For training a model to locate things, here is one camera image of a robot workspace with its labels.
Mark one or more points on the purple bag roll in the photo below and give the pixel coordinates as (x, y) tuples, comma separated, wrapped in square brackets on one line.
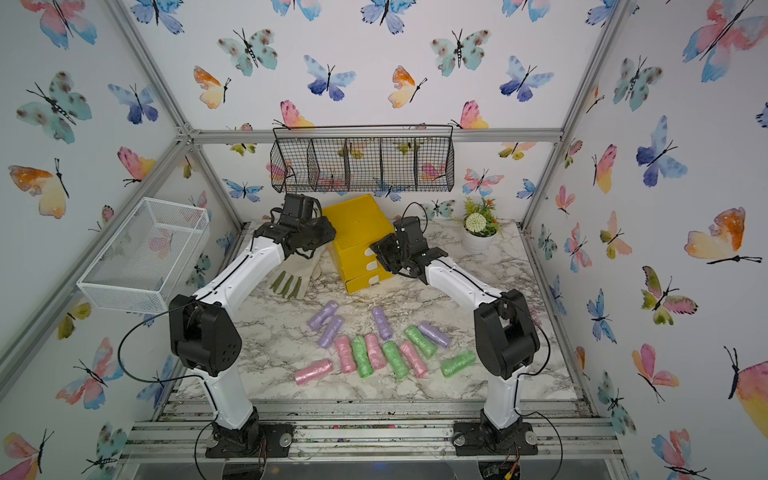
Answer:
[(331, 332), (435, 335), (382, 323), (317, 321)]

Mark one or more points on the green bag roll upper right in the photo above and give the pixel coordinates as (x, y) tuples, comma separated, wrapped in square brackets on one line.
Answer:
[(425, 346)]

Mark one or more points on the potted artificial plant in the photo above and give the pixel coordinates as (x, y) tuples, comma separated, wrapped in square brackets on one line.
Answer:
[(480, 225)]

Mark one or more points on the white green work glove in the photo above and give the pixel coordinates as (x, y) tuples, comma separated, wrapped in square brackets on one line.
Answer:
[(291, 279)]

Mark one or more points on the black wire wall basket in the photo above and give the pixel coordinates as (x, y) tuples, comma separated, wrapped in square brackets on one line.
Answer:
[(386, 159)]

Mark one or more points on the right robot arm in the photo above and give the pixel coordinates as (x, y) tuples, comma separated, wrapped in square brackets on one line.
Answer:
[(506, 337)]

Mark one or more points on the purple bag roll right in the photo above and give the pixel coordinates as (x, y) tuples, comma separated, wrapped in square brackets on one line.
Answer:
[(435, 335)]

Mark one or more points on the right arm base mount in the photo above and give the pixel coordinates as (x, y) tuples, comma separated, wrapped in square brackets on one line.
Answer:
[(482, 438)]

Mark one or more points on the green bag roll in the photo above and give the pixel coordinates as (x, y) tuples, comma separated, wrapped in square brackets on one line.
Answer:
[(454, 365), (360, 354), (425, 346), (395, 360)]

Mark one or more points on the purple bag roll upper left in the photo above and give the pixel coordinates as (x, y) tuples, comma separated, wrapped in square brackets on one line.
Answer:
[(317, 321)]

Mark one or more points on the green bag roll middle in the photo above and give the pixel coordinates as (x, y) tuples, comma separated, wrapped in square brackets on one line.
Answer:
[(395, 360)]

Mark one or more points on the white mesh wall basket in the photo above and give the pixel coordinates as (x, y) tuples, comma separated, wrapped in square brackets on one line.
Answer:
[(153, 250)]

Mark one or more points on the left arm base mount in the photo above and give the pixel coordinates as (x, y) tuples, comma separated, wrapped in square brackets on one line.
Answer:
[(254, 439)]

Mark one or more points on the purple bag roll lower left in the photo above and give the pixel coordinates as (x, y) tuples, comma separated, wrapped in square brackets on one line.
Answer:
[(331, 332)]

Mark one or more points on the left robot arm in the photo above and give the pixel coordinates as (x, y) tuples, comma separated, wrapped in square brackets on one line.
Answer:
[(203, 334)]

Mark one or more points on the yellow drawer cabinet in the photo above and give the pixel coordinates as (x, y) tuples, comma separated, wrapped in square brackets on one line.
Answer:
[(359, 223)]

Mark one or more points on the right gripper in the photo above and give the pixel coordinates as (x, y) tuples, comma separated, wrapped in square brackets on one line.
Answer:
[(381, 248)]

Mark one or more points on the purple bag roll middle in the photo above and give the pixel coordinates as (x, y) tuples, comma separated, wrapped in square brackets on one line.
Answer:
[(382, 323)]

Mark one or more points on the green bag roll far right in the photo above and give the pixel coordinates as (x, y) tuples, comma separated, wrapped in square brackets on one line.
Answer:
[(454, 365)]

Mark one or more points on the pink bag roll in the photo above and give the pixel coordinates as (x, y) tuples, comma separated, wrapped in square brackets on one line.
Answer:
[(345, 353), (375, 354), (315, 371), (410, 351)]

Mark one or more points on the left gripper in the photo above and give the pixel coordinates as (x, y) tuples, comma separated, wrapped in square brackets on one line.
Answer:
[(327, 228)]

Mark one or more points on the green bag roll left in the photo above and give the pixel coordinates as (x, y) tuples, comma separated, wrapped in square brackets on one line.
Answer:
[(360, 354)]

